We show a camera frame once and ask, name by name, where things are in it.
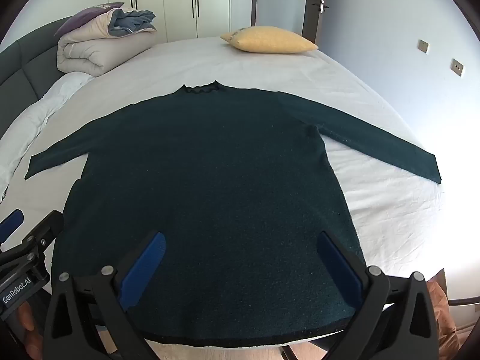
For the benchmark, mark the purple pillow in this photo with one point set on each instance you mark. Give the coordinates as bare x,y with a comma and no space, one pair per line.
90,17

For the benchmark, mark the blue-grey crumpled cloth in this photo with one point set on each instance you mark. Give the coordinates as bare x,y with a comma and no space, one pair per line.
131,20

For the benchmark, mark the person's left hand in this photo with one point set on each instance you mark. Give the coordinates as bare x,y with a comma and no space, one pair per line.
28,326

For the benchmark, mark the dark green sweater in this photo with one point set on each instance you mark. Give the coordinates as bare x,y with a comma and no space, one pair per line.
210,176

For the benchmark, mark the dark green padded headboard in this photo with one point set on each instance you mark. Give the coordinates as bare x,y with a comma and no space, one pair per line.
18,67

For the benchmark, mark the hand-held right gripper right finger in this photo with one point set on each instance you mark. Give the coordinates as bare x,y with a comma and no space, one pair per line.
337,266

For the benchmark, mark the brown cloth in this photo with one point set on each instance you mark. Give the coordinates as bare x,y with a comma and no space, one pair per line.
442,307

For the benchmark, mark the white wardrobe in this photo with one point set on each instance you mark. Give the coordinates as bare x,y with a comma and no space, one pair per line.
176,3

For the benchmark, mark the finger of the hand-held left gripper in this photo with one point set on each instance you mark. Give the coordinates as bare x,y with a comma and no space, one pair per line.
47,228
11,223

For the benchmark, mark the white quilt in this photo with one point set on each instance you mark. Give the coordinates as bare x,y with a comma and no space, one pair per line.
48,97

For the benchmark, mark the bed with white sheet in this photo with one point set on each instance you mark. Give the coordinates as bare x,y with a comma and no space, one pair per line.
262,71

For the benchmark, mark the beige pillow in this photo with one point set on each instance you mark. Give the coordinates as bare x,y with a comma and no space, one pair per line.
93,48

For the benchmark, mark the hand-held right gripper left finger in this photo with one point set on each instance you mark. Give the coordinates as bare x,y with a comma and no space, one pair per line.
145,266

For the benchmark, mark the yellow pillow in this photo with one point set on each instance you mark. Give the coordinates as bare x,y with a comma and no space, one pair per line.
266,39

